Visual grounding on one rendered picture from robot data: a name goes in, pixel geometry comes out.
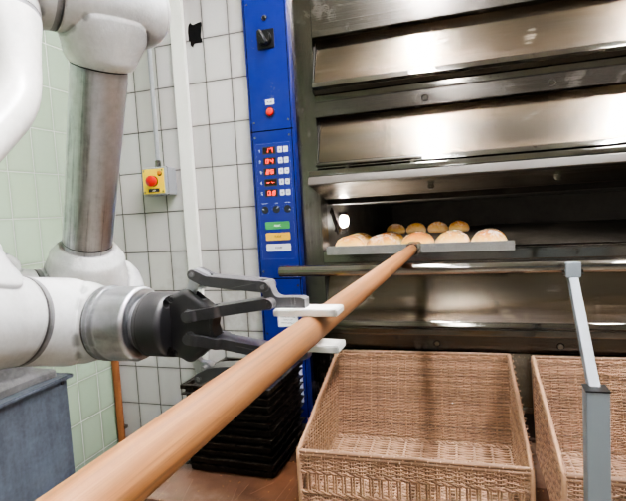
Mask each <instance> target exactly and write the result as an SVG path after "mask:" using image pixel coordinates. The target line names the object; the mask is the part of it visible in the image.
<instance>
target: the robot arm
mask: <svg viewBox="0 0 626 501"><path fill-rule="evenodd" d="M170 21H171V9H170V3H169V0H0V162H1V161H2V160H3V159H4V157H5V156H6V155H7V154H8V153H9V152H10V151H11V150H12V148H13V147H14V146H15V145H16V144H17V143H18V142H19V140H20V139H21V138H22V137H23V136H24V135H25V133H26V132H27V131H28V130H29V128H30V127H31V125H32V124H33V122H34V120H35V118H36V116H37V114H38V111H39V108H40V104H41V99H42V87H43V76H42V35H43V31H53V32H58V35H59V39H60V42H61V47H62V51H63V53H64V55H65V57H66V58H67V60H68V61H70V64H69V88H68V113H67V138H66V162H65V187H64V210H63V235H62V239H61V240H60V241H59V242H58V243H56V244H55V245H54V246H53V247H52V248H51V249H50V251H49V256H48V258H47V260H46V262H45V265H44V268H40V269H24V268H22V267H21V263H20V261H19V260H17V259H16V258H15V257H13V256H12V255H10V254H8V253H4V252H3V249H2V246H1V245H0V400H1V399H3V398H5V397H8V396H10V395H13V394H15V393H17V392H20V391H22V390H24V389H27V388H29V387H31V386H34V385H36V384H39V383H41V382H44V381H47V380H49V379H52V378H54V377H56V376H57V374H56V370H55V369H43V368H34V367H67V366H72V365H75V364H87V363H90V362H93V361H97V360H102V361H131V362H139V361H141V360H144V359H146V358H148V357H150V356H156V357H179V358H182V359H184V360H185V361H187V362H192V364H193V366H194V369H195V371H196V373H197V374H196V375H195V377H194V380H195V382H196V383H197V384H201V383H204V382H206V381H208V380H210V379H213V378H215V377H216V376H218V375H219V374H221V373H222V372H224V371H225V370H226V369H228V368H229V367H231V366H232V365H234V364H235V363H237V362H238V361H223V362H218V363H216V364H215V361H212V360H205V359H203V357H202V356H204V355H205V354H206V353H207V352H209V351H210V350H211V349H212V350H225V351H230V352H235V353H240V354H245V355H248V354H250V353H251V352H253V351H254V350H256V349H257V348H259V347H260V346H262V345H263V344H265V343H266V342H268V341H267V340H262V339H256V338H251V337H246V336H240V335H235V334H232V333H231V332H228V331H223V330H222V327H221V317H223V316H229V315H236V314H243V313H249V312H256V311H263V310H271V309H273V308H275V309H274V310H273V315H274V316H286V317H337V316H338V315H339V314H340V313H342V312H343V311H344V305H343V304H309V296H306V295H282V294H280V293H279V292H278V291H277V288H276V281H275V280H274V279H272V278H264V277H253V276H242V275H231V274H220V273H214V272H212V271H210V270H208V269H206V268H204V267H198V268H194V269H190V270H189V271H188V272H187V277H188V278H189V282H188V285H187V288H186V289H182V290H181V291H179V292H155V291H154V290H153V289H151V288H149V287H146V286H144V283H143V279H142V277H141V275H140V273H139V271H138V269H137V268H136V267H135V266H134V265H133V264H132V263H130V262H129V261H127V260H125V255H124V253H123V251H122V250H121V248H120V247H119V246H118V245H117V244H116V243H115V242H114V241H113V238H114V226H115V215H116V204H117V192H118V181H119V170H120V158H121V150H122V143H123V131H124V120H125V109H126V99H127V87H128V74H129V73H132V72H133V71H134V70H135V68H136V67H137V66H138V63H139V60H140V58H141V57H142V55H143V53H144V51H145V49H153V48H154V47H156V46H157V45H159V44H160V43H161V42H162V41H163V40H164V38H165V36H166V35H167V33H168V31H169V27H170ZM206 287H212V288H221V289H231V290H241V291H251V292H261V293H262V295H263V296H262V297H257V298H250V299H244V300H238V301H231V302H222V303H214V302H213V301H211V300H210V299H209V298H207V297H206V296H205V295H203V294H202V293H201V292H200V291H198V289H203V288H206Z"/></svg>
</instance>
